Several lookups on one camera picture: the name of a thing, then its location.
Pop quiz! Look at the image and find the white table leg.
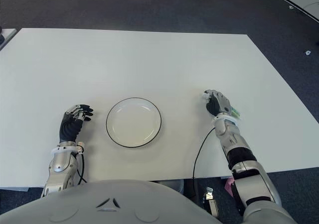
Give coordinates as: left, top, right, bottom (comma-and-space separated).
159, 180, 185, 192

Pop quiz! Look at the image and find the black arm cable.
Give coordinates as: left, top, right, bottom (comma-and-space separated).
192, 127, 215, 202
74, 151, 88, 185

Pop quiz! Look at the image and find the pink cardboard box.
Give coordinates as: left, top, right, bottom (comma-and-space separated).
225, 178, 235, 197

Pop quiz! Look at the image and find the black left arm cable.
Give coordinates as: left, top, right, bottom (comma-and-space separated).
74, 151, 88, 185

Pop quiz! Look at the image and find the green toothpaste tube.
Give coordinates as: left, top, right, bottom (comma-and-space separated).
202, 91, 243, 120

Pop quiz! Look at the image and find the white plate with black rim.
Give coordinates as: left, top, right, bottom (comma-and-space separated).
106, 97, 162, 149

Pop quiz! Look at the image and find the grey robot torso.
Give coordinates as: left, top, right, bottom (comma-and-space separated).
0, 179, 220, 224

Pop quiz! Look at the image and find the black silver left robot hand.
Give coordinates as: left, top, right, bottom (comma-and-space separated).
59, 104, 94, 144

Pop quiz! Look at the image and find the light grey side table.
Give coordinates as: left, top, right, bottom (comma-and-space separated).
0, 28, 17, 52

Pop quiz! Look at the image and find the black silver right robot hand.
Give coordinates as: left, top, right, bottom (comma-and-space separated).
203, 89, 232, 116

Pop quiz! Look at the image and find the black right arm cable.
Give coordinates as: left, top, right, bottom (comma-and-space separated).
192, 127, 215, 202

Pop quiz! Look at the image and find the metal bracket under table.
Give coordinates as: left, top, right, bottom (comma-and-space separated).
202, 186, 219, 217

